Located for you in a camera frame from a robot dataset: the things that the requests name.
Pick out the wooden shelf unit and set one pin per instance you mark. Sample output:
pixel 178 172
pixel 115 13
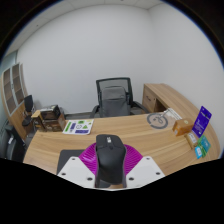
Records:
pixel 11 93

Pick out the stack of dark boxes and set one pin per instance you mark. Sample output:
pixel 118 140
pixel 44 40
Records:
pixel 50 118

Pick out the orange-brown cardboard box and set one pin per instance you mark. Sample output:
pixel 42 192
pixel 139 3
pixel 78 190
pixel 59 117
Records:
pixel 182 127

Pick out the black mesh office chair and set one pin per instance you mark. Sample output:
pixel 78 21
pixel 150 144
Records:
pixel 115 100

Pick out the wooden side desk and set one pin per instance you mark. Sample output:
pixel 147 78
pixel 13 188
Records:
pixel 166 95

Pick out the green package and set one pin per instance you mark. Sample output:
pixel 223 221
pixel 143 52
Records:
pixel 205 145

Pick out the purple card package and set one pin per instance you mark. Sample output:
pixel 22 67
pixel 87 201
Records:
pixel 202 122

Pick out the dark grey computer mouse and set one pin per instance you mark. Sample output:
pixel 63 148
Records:
pixel 110 160

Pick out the small black chair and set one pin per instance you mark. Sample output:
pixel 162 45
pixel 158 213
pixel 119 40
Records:
pixel 28 103

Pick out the black padded armchair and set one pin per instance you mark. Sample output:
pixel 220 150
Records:
pixel 10 143

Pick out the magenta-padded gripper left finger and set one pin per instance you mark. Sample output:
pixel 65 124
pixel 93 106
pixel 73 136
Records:
pixel 76 171

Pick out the white colourful printed leaflet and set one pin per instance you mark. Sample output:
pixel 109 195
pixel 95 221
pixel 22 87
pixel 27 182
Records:
pixel 78 127

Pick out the small blue box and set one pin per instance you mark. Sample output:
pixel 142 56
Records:
pixel 198 152

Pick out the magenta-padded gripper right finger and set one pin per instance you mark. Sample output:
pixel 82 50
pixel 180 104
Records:
pixel 145 171

